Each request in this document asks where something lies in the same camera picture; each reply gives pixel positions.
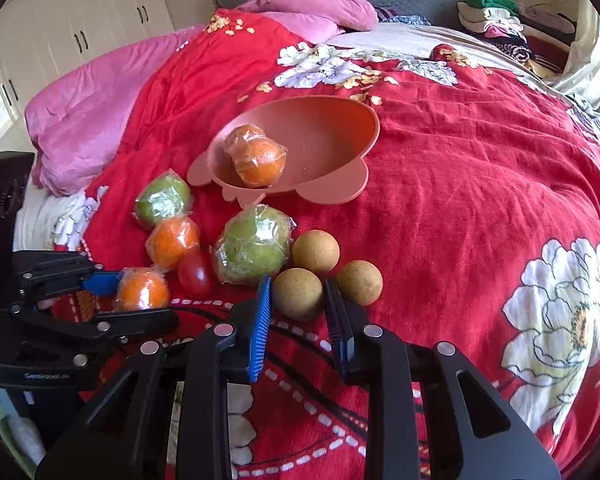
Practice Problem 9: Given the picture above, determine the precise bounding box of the red cherry tomato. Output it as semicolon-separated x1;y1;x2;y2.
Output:
177;250;214;297

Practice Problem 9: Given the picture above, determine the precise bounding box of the brown longan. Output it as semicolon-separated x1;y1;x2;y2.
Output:
335;260;384;307
291;229;341;277
271;268;324;321

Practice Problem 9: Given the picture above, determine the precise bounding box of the small green fruit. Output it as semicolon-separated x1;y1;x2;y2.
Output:
133;171;194;232

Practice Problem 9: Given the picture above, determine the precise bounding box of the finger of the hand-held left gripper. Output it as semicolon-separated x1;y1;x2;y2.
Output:
11;250;122;302
9;307;179;367

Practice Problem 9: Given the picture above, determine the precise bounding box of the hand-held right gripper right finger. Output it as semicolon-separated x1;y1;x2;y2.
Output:
324;277;562;480

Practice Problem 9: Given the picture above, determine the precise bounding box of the white wardrobe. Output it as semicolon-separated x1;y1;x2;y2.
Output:
0;0;176;157

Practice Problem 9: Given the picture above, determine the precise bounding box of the white floral bed sheet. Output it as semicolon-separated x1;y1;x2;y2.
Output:
14;189;107;252

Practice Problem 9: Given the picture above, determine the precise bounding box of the pile of folded clothes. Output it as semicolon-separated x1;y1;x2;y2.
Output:
456;0;579;79

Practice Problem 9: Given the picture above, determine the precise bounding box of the red floral blanket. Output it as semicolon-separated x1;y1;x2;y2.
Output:
50;9;600;480

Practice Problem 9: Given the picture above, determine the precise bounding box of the crumpled white patterned cloth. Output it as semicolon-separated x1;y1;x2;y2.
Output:
562;89;600;153

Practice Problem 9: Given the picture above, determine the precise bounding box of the pink quilt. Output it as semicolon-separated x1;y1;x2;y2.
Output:
24;25;207;197

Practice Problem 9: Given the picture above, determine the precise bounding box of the beige bed sheet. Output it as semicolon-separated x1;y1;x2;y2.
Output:
324;22;571;107

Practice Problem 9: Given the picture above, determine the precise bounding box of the large green fruit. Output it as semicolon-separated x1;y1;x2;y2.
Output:
212;204;298;286

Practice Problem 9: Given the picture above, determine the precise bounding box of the pink plastic fruit bowl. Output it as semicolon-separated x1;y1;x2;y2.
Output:
186;96;381;207

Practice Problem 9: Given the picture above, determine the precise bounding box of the plastic-wrapped orange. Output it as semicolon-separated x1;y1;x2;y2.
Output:
113;267;171;312
231;138;288;189
145;215;202;272
224;123;268;155

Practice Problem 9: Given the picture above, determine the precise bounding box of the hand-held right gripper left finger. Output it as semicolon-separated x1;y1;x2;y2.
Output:
35;275;274;480

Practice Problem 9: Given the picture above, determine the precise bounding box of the pink pillow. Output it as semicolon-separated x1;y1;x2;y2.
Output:
235;0;381;32
272;11;340;43

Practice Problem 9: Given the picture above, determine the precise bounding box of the white curtain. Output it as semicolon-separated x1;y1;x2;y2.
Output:
554;0;600;113

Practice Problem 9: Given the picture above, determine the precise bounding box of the blue patterned cloth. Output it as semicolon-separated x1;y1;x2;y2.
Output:
379;13;432;27

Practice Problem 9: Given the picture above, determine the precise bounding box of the person's green clothing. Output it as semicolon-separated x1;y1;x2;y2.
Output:
0;372;37;477

